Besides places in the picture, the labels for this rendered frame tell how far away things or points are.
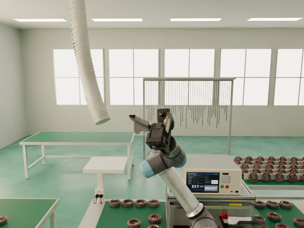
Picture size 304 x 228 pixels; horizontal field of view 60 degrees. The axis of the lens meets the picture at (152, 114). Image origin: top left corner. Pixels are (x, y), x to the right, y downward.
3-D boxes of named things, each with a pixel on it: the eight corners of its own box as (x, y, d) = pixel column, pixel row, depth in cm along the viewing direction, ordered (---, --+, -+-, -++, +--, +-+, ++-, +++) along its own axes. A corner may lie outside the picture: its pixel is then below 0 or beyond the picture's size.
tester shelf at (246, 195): (255, 201, 204) (255, 196, 203) (168, 201, 206) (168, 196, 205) (238, 178, 248) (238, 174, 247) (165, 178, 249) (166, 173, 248)
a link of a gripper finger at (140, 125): (126, 126, 90) (149, 136, 93) (130, 112, 93) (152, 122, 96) (122, 130, 92) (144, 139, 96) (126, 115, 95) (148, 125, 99)
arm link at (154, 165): (148, 173, 120) (169, 163, 119) (146, 182, 109) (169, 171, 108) (140, 158, 119) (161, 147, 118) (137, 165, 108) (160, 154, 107)
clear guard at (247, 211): (264, 229, 180) (264, 221, 179) (229, 229, 181) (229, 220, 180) (248, 205, 212) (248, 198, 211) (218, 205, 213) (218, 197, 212)
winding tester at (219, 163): (240, 194, 206) (242, 169, 203) (184, 194, 207) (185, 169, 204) (227, 175, 245) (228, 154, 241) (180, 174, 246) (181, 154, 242)
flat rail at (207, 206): (251, 209, 205) (251, 206, 204) (171, 208, 206) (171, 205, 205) (250, 208, 206) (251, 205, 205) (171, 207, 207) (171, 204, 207)
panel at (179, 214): (245, 226, 224) (247, 193, 219) (168, 225, 225) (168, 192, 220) (245, 225, 225) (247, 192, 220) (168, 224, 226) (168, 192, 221)
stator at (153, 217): (149, 216, 242) (149, 212, 241) (161, 217, 240) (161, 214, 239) (147, 223, 231) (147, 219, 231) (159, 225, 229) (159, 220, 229)
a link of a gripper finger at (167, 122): (175, 126, 84) (167, 138, 92) (178, 111, 87) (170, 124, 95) (166, 124, 84) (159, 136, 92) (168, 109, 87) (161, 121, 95)
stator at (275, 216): (277, 223, 231) (277, 219, 231) (265, 218, 239) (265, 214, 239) (282, 218, 238) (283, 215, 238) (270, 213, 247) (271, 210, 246)
